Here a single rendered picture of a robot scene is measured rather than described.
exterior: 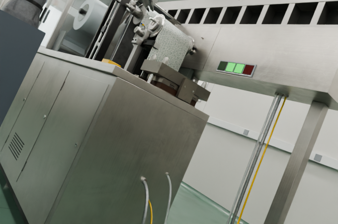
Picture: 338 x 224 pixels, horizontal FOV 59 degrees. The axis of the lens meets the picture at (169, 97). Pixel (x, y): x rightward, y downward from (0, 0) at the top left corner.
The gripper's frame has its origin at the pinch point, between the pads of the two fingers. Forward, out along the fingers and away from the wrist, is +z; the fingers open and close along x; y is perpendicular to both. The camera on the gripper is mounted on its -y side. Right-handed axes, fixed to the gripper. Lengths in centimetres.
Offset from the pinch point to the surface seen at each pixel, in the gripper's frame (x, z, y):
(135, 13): 22.1, 2.8, 3.5
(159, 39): -6.7, 16.1, -3.4
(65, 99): 8, 27, -61
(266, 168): 55, 245, 134
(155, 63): -21.2, 21.9, -19.5
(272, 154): 54, 233, 149
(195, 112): -32, 53, -11
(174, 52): -6.7, 27.4, 4.0
